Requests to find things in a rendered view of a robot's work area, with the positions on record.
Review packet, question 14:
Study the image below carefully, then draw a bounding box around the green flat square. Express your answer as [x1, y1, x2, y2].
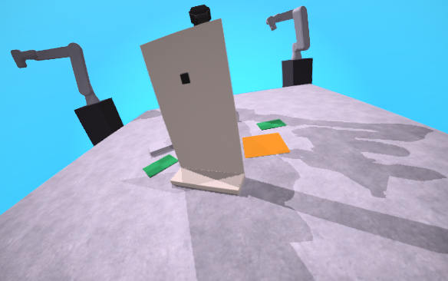
[257, 119, 286, 130]

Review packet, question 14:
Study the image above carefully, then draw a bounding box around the green flat rectangular plate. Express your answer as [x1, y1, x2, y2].
[143, 154, 179, 178]

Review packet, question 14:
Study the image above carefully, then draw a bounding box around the orange square mat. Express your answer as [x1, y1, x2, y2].
[242, 133, 291, 158]

